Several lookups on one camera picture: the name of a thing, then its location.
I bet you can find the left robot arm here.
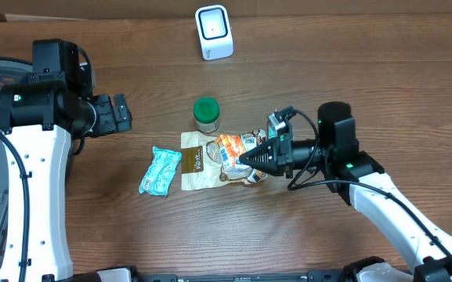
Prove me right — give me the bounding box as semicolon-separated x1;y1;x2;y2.
0;39;132;281

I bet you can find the beige brown snack pouch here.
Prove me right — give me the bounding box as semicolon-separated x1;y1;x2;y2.
181;129;267;190

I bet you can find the small orange white box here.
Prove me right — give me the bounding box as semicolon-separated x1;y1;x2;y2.
215;135;257;173

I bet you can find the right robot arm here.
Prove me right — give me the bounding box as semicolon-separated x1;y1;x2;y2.
239;102;452;281

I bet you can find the green capped bottle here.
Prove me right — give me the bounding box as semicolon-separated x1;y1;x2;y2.
193;97;220;133

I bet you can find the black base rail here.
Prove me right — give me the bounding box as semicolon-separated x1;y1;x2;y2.
58;262;414;282

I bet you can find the cardboard strip at table edge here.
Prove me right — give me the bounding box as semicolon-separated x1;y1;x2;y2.
0;0;452;21

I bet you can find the teal snack packet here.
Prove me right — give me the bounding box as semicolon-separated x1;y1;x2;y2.
139;146;182;197

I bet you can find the white barcode scanner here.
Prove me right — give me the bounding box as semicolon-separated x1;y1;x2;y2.
195;4;234;61

